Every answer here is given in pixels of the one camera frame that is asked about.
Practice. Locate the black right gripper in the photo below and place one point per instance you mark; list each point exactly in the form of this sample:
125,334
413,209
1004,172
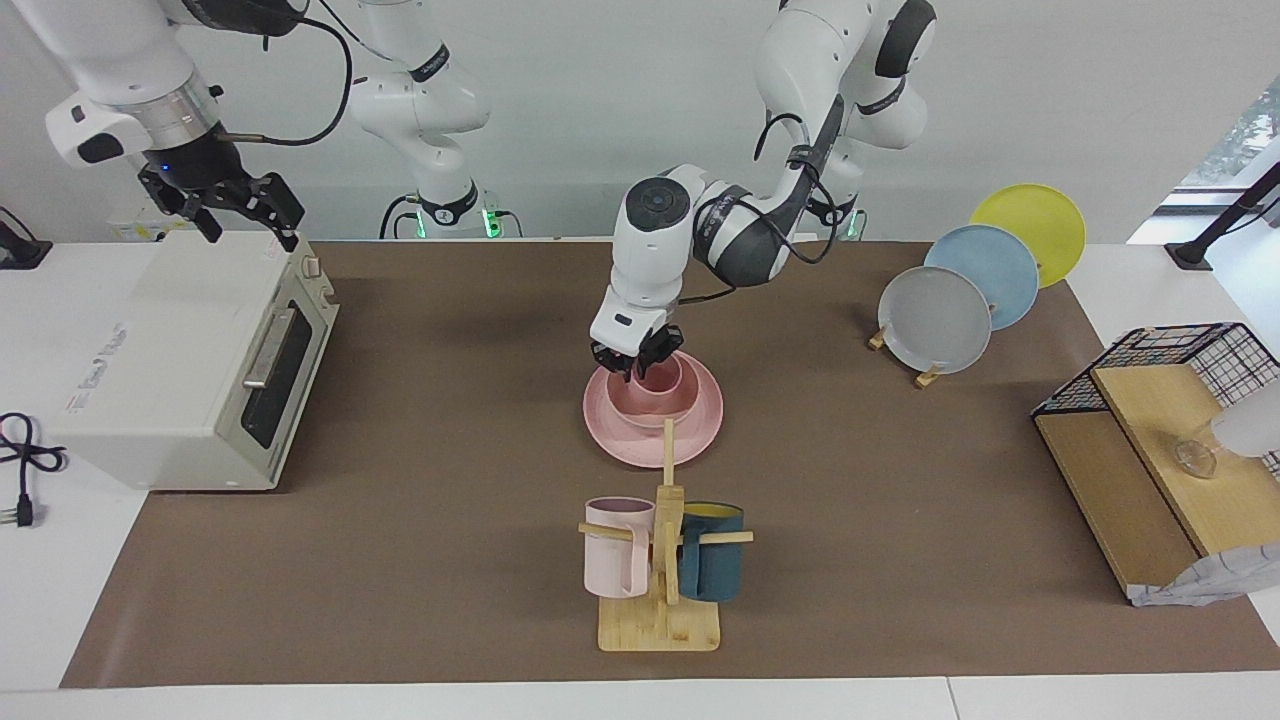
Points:
215,180

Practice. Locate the pale pink mug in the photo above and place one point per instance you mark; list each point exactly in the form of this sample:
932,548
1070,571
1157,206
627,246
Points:
615,550

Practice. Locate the clear glass cup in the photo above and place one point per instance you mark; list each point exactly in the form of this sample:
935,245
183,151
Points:
1195,458

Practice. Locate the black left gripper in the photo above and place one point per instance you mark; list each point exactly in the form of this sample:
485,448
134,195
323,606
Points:
640,348

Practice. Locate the brown table mat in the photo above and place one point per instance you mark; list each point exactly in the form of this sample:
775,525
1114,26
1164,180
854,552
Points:
400,580

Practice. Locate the white patterned cloth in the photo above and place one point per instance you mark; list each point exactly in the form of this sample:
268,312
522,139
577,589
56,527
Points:
1210,580

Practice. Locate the pink plate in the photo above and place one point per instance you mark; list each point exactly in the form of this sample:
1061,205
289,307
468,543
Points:
700,420

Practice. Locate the pink cup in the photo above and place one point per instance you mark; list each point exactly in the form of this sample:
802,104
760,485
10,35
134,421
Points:
662,382

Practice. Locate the light blue plate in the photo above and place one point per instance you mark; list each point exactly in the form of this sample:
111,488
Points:
1000,270

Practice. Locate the grey plate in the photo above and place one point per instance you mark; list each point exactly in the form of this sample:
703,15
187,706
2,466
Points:
935,320

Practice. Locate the yellow plate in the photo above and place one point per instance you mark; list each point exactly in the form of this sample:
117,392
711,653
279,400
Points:
1035,225

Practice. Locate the white toaster oven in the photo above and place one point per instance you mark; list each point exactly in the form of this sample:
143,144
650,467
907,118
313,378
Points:
170,360

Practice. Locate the wooden mug tree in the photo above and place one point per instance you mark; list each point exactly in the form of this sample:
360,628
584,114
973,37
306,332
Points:
660,625

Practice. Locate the pink bowl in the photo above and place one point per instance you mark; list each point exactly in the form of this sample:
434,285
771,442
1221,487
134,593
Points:
650,408

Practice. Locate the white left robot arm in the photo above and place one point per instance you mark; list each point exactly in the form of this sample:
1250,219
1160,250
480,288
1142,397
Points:
840,70

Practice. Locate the frosted white bottle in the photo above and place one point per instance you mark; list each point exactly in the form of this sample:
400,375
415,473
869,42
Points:
1250,420

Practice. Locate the black clamp mount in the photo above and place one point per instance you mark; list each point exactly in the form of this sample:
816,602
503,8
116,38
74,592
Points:
18,250

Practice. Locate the wooden plate rack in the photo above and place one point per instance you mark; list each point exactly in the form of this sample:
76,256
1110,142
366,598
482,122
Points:
927,378

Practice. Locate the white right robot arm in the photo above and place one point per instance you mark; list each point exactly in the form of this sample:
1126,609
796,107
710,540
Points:
420,100

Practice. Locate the black camera stand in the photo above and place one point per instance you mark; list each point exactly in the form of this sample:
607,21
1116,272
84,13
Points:
1225,215

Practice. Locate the dark teal mug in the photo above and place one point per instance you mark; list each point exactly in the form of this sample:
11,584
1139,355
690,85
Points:
712,565

